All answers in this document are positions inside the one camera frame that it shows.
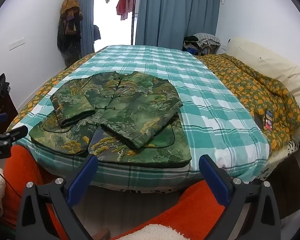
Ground teal plaid bed sheet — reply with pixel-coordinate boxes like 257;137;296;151
15;45;270;188

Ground orange floral quilt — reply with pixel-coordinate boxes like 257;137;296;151
6;51;300;155

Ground dark wooden bed frame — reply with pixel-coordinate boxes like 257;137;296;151
272;147;300;217

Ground dark wooden cabinet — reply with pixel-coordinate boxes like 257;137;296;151
0;94;18;130

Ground pile of folded clothes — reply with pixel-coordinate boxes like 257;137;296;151
183;33;221;55

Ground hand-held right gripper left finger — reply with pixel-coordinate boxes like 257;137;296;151
16;153;99;240

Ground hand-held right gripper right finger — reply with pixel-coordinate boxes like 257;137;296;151
199;154;282;240

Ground orange fleece clothing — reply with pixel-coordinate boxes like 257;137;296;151
0;145;227;240

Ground narrow blue curtain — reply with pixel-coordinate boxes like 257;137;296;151
72;0;95;55

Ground dark hanging clothes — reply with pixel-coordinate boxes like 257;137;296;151
57;17;82;68

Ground green landscape print jacket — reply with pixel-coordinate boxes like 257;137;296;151
29;71;192;168

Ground pink hanging clothes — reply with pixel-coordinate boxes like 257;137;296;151
116;0;134;20

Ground cream padded headboard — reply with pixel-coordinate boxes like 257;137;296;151
226;37;300;140

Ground wide blue curtain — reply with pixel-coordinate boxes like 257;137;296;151
135;0;220;49

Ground white wall switch plate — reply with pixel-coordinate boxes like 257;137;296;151
9;37;25;51

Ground brown patterned hooded coat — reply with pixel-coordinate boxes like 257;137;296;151
60;0;83;40

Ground smartphone on quilt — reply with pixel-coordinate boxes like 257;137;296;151
264;110;274;130

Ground grey striped cloth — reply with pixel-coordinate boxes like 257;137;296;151
193;33;221;47

